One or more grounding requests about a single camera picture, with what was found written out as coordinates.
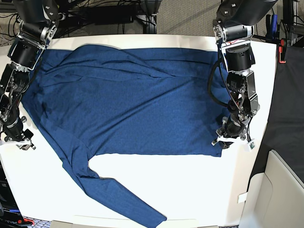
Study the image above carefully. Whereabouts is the beige plastic bin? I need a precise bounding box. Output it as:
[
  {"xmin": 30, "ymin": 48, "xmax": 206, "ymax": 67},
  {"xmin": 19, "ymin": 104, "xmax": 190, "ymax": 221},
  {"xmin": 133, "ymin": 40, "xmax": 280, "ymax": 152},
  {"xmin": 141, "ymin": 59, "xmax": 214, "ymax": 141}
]
[{"xmin": 239, "ymin": 150, "xmax": 304, "ymax": 228}]

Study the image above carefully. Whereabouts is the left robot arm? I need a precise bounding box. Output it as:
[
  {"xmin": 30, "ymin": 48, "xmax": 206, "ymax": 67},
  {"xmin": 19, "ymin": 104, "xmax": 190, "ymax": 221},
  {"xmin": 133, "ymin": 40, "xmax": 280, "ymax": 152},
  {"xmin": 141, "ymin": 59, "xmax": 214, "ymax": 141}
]
[{"xmin": 208, "ymin": 0, "xmax": 276, "ymax": 149}]

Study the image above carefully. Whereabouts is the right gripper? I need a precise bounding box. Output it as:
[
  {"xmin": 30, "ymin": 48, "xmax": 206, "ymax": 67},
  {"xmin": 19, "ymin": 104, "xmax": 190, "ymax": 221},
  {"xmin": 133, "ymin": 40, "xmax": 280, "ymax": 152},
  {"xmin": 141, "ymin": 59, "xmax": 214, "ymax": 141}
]
[{"xmin": 3, "ymin": 116, "xmax": 36, "ymax": 150}]

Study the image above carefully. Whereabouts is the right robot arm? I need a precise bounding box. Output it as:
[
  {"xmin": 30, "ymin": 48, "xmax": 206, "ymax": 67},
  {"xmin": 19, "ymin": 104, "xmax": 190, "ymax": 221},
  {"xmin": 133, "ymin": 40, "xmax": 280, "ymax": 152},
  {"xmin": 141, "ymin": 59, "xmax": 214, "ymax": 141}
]
[{"xmin": 0, "ymin": 0, "xmax": 61, "ymax": 150}]

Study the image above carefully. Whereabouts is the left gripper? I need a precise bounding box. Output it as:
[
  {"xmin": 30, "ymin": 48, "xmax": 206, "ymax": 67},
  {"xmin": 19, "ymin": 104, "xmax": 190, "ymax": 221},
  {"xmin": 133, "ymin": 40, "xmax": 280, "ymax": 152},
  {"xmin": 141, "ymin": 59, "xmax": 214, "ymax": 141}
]
[{"xmin": 216, "ymin": 114, "xmax": 252, "ymax": 149}]

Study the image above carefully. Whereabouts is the blue handled tool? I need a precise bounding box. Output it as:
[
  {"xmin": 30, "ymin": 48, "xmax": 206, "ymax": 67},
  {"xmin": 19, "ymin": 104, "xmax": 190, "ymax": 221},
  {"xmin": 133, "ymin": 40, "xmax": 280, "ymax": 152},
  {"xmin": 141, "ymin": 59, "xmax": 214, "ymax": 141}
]
[{"xmin": 270, "ymin": 14, "xmax": 277, "ymax": 37}]

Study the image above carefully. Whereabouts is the blue long-sleeve shirt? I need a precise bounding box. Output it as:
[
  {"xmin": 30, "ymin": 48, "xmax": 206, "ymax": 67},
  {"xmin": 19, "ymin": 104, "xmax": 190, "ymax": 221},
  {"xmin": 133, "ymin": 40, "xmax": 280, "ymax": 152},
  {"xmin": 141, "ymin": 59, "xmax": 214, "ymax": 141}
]
[{"xmin": 22, "ymin": 45, "xmax": 228, "ymax": 228}]

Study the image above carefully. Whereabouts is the red and black clamp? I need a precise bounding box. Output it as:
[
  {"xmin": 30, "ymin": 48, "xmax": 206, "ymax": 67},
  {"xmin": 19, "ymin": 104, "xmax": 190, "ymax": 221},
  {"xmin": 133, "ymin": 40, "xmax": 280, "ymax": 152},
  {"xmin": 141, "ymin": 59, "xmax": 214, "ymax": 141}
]
[{"xmin": 278, "ymin": 38, "xmax": 287, "ymax": 64}]

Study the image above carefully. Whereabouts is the black box red button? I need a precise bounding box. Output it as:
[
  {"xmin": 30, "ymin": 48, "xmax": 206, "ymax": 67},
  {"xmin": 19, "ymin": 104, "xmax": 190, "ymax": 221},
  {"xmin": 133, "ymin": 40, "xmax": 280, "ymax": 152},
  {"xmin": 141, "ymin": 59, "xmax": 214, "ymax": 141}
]
[{"xmin": 0, "ymin": 211, "xmax": 35, "ymax": 228}]

